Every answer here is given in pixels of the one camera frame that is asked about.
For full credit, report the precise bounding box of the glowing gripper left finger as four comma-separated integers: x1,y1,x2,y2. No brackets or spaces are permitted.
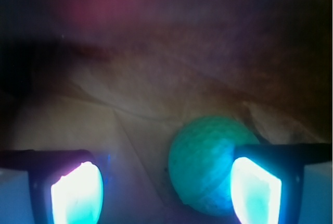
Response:
1,150,104,223

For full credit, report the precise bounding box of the green dimpled ball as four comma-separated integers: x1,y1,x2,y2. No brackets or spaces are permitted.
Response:
168,116,259,216

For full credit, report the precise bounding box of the brown paper bag tray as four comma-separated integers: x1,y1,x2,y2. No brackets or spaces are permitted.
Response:
1,17,332,223

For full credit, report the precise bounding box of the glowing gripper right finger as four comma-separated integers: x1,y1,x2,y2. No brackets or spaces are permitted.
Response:
230,143,332,223

